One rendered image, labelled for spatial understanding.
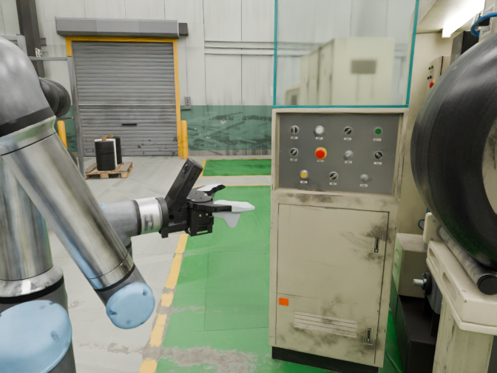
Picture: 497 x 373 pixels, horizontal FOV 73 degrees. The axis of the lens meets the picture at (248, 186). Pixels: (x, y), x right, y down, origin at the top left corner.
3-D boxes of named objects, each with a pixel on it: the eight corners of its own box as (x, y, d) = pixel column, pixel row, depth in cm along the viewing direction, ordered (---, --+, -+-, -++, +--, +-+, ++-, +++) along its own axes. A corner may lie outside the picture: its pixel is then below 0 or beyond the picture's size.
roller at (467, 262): (437, 237, 105) (439, 223, 104) (453, 238, 104) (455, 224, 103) (476, 294, 72) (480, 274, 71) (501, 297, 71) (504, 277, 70)
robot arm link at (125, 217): (79, 242, 69) (74, 202, 67) (134, 232, 75) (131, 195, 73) (83, 256, 63) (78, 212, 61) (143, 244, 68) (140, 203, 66)
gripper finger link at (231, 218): (253, 226, 78) (213, 222, 78) (255, 202, 76) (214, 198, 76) (251, 232, 75) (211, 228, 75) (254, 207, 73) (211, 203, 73)
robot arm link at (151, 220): (132, 194, 72) (142, 208, 66) (153, 192, 74) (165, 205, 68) (134, 226, 75) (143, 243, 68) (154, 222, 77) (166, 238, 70)
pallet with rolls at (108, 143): (94, 169, 740) (90, 133, 724) (133, 167, 758) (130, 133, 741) (81, 180, 626) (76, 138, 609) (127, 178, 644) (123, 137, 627)
